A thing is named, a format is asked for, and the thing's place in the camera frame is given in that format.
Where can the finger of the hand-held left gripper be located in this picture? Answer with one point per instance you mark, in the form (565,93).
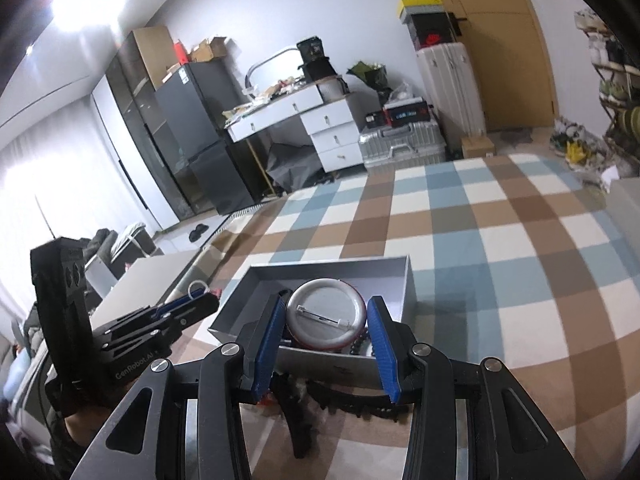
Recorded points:
(190,312)
(172,305)

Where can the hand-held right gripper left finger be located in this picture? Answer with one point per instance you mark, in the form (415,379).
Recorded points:
(265,350)

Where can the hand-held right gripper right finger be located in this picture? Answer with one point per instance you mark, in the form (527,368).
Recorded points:
(385,350)

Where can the small black hair clip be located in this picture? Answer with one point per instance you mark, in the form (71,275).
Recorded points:
(285,292)

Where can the round white pin badge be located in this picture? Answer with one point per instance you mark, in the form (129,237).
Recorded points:
(325,310)

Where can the grey cardboard box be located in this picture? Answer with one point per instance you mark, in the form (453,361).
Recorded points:
(325,272)

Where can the person's left forearm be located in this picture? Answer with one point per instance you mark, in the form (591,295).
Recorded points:
(80,430)

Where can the grey box lid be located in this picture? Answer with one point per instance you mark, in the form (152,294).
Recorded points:
(150,275)

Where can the dark cloth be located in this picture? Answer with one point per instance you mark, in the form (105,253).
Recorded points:
(100,240)

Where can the black slippers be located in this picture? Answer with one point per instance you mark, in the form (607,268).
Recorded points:
(199,232)

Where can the long black hair claw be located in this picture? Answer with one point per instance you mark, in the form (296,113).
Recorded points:
(300,425)

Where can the white curtain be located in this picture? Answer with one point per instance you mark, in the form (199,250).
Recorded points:
(50,200)

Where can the plaid blanket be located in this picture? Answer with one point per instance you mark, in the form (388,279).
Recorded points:
(450,260)

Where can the glass door wardrobe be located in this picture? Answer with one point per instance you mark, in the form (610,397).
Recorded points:
(145,135)

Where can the dark bag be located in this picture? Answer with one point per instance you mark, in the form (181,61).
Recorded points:
(295,167)

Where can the dark grey refrigerator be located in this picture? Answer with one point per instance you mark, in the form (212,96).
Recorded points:
(200,125)

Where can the silver suitcase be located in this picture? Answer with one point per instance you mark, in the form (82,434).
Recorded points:
(400,145)

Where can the pile of desk clutter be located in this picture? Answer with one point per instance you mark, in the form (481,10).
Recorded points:
(260,102)

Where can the white drawer cabinet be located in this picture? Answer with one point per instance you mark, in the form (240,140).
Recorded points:
(335,135)

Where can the white desk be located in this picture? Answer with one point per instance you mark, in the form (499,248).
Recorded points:
(280,110)

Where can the small closed cardboard box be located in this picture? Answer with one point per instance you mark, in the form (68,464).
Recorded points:
(477,147)

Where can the small black box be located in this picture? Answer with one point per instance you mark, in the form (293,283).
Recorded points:
(376,119)

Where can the black red flat box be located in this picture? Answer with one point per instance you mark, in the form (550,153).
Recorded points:
(407,112)

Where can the flat cardboard sheet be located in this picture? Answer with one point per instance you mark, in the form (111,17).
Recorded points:
(152,55)

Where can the red container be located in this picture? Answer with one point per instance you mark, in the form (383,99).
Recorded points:
(180,52)

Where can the white plastic bag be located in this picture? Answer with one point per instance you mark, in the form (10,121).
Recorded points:
(402,94)

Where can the oval desk mirror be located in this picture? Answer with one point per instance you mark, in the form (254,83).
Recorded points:
(270,67)

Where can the open cardboard box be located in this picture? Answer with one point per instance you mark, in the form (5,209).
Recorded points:
(207,50)

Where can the white suitcase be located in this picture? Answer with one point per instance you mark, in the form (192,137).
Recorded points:
(450,90)

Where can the dark wrapped flower bouquet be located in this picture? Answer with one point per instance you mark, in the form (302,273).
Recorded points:
(370,77)

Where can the yellow shoes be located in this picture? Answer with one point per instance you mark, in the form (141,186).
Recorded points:
(575,152)

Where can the black desk appliance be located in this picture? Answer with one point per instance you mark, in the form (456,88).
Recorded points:
(315,60)

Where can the wooden door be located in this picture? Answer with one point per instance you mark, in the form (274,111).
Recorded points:
(500,60)

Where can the black red shoe box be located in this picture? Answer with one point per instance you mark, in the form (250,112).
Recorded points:
(432,32)

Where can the shoe rack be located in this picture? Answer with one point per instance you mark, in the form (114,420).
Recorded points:
(620,110)

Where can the yellow lid shoe box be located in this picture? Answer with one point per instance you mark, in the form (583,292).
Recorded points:
(420,7)

